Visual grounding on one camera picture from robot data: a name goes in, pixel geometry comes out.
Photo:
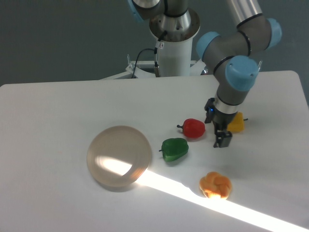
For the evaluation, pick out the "yellow toy pepper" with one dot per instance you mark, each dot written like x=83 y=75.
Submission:
x=237 y=124

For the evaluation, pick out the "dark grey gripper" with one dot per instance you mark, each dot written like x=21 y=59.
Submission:
x=220 y=114

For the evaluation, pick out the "white metal base frame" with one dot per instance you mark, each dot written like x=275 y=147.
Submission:
x=144 y=68

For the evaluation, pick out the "beige round plate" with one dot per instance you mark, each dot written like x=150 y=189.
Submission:
x=118 y=156

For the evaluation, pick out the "braided toy bread bun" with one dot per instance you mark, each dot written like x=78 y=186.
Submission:
x=215 y=185

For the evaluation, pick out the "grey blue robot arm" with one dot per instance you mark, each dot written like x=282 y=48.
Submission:
x=254 y=33

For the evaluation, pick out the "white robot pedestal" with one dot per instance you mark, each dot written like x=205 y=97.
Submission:
x=174 y=38

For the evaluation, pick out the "red toy pepper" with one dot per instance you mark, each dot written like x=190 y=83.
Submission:
x=192 y=128

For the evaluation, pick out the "green toy pepper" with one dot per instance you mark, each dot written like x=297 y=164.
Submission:
x=174 y=148

